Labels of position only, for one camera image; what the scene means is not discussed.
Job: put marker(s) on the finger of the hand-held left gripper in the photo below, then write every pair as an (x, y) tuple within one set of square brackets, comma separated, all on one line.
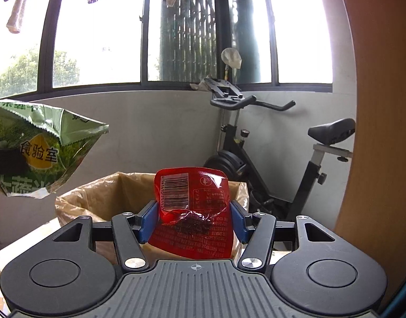
[(4, 160)]

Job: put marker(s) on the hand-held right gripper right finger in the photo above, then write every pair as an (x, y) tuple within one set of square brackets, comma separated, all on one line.
[(238, 222)]

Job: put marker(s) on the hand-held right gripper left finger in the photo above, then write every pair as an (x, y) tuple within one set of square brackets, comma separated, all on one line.
[(148, 222)]

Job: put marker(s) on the red snack packet with barcode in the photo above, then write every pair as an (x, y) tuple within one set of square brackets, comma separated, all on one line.
[(193, 212)]

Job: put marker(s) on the large green snack bag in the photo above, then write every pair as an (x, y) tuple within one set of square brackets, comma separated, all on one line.
[(57, 139)]

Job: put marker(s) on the cardboard box with plastic liner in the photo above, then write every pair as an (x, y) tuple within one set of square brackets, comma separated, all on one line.
[(90, 198)]

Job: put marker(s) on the black exercise bike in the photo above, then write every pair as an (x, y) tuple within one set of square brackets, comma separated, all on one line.
[(256, 159)]

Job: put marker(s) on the beige hanging sock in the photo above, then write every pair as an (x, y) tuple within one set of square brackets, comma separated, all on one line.
[(19, 10)]

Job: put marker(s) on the wooden panel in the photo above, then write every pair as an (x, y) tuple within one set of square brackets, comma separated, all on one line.
[(378, 139)]

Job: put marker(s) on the dark blue panel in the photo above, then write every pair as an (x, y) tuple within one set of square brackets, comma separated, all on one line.
[(403, 301)]

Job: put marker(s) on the perforated metal screen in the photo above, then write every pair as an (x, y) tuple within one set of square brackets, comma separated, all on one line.
[(189, 33)]

